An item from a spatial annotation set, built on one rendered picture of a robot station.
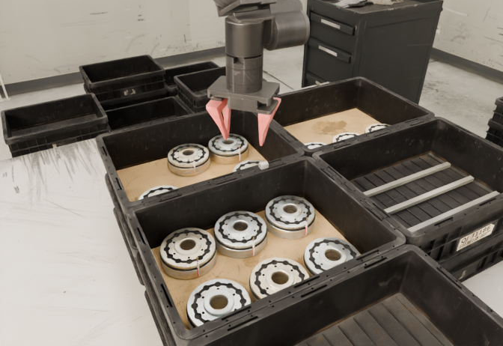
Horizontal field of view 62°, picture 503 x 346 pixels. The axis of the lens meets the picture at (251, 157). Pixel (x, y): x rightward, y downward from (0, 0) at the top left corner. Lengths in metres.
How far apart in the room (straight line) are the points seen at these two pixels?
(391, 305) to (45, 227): 0.83
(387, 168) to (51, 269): 0.83
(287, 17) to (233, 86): 0.13
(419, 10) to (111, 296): 2.11
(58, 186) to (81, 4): 2.64
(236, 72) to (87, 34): 3.27
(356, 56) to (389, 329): 1.73
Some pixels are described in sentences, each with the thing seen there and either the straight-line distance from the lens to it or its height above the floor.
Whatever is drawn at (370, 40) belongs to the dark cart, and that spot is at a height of 0.75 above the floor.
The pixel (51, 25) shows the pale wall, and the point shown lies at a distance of 3.80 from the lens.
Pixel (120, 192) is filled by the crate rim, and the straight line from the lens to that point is 0.83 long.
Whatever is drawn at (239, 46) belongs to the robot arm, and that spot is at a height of 1.23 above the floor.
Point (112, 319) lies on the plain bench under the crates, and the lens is 0.92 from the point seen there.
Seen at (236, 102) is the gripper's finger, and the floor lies 1.14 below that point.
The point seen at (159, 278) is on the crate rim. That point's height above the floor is 0.93.
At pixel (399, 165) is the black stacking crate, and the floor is 0.83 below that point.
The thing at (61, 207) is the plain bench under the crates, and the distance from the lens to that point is 1.23.
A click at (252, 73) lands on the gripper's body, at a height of 1.19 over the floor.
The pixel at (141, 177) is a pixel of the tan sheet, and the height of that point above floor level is 0.83.
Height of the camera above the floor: 1.42
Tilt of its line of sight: 33 degrees down
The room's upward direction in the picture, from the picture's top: straight up
